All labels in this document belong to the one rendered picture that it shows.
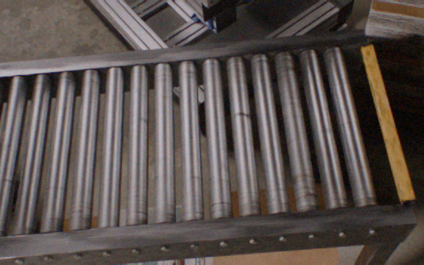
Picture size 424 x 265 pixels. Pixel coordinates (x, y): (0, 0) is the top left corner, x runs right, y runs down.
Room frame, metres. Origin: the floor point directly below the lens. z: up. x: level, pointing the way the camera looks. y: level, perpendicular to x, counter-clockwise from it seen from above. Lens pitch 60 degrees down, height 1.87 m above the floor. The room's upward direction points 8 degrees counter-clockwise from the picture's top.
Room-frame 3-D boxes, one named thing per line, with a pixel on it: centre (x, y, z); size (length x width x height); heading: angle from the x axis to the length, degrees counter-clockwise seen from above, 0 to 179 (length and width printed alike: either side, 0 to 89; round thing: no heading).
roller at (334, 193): (0.62, -0.26, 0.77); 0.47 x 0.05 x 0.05; 176
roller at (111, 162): (0.65, 0.26, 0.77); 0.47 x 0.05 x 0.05; 176
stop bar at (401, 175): (0.60, -0.41, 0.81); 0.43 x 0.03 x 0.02; 176
